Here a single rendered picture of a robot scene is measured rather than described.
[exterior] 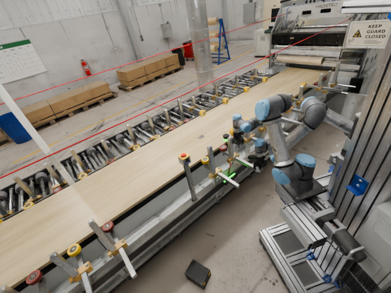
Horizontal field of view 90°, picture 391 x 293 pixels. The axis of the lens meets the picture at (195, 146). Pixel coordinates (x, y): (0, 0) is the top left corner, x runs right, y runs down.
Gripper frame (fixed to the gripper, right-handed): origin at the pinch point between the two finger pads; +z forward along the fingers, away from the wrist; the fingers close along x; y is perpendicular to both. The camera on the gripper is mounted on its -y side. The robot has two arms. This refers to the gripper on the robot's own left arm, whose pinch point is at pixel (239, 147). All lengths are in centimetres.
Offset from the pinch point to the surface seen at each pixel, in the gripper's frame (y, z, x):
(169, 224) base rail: 79, 32, -33
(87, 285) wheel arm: 141, 17, -47
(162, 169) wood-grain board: 42, 11, -63
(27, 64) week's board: -130, -49, -704
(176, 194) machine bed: 49, 34, -48
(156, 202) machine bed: 68, 26, -55
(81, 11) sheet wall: -339, -153, -652
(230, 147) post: 2.1, -0.4, -7.5
